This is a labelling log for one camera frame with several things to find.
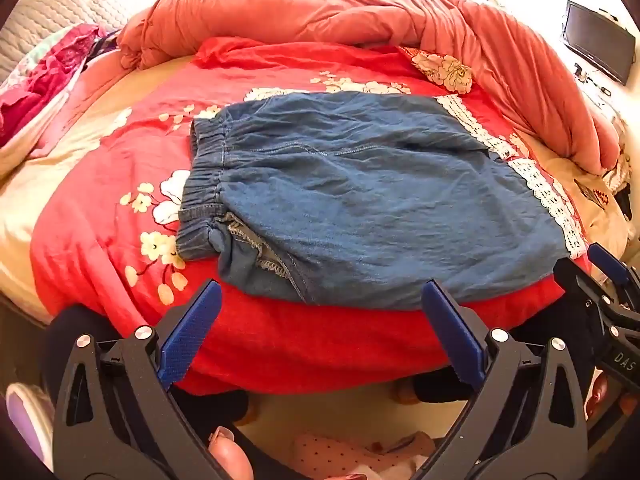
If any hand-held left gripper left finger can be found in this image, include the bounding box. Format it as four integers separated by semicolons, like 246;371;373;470
52;280;236;480

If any purple white slipper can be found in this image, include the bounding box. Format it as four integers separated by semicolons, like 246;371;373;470
5;382;56;472

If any person's right hand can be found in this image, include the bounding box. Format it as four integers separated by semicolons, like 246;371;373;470
585;374;640;423

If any black wall television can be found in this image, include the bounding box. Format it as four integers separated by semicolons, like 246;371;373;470
561;1;637;86

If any pink dotted slipper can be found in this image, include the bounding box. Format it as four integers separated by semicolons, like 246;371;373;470
294;431;437;480

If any dark cloth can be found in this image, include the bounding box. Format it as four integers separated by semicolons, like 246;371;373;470
612;185;635;222

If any blue denim pants lace trim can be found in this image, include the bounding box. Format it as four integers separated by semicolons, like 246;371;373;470
176;91;591;311

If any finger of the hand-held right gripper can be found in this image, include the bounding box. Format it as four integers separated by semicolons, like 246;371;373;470
552;257;626;343
587;242;640;311

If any salmon pink quilt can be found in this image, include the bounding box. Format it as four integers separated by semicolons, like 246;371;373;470
117;0;626;176

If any person's left hand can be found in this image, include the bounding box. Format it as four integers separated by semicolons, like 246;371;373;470
207;426;256;480

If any grey quilted pillow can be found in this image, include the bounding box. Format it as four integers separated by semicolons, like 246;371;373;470
0;0;132;81

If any magenta clothing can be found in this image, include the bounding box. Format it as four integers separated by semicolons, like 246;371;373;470
0;24;108;148

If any red floral bedsheet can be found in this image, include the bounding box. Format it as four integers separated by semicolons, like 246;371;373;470
0;37;632;396

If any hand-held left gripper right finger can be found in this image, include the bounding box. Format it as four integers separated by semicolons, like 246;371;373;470
415;280;590;480

